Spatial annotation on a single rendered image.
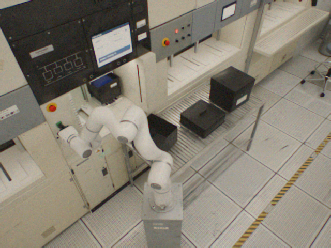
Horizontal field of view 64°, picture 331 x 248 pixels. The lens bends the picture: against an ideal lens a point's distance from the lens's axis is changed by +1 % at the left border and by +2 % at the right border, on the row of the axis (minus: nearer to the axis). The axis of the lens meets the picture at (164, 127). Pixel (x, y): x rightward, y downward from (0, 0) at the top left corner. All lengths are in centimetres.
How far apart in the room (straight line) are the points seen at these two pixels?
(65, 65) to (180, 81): 127
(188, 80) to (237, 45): 85
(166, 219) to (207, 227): 88
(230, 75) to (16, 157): 189
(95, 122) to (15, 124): 54
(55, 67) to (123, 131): 62
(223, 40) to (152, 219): 227
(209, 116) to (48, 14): 141
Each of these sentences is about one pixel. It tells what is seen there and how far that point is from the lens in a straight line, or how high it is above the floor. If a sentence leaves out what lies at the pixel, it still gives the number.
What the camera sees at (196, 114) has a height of 86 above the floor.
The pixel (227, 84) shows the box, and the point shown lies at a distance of 240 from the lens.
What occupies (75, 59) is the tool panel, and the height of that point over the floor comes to 159.
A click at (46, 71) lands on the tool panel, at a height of 159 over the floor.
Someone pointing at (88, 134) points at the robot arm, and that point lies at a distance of 147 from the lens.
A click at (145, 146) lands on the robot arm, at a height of 137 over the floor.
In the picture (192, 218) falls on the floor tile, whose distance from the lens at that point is 268.
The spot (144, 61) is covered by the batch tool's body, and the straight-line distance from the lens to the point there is 198.
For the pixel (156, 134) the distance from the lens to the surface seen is 224.
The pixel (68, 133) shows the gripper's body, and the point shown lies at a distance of 175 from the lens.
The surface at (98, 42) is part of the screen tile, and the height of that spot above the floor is 163.
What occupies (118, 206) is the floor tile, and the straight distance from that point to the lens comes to 277.
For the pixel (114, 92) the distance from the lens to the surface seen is 235.
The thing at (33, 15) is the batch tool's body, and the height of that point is 189.
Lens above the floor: 243
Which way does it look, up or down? 46 degrees down
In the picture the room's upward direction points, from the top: 2 degrees counter-clockwise
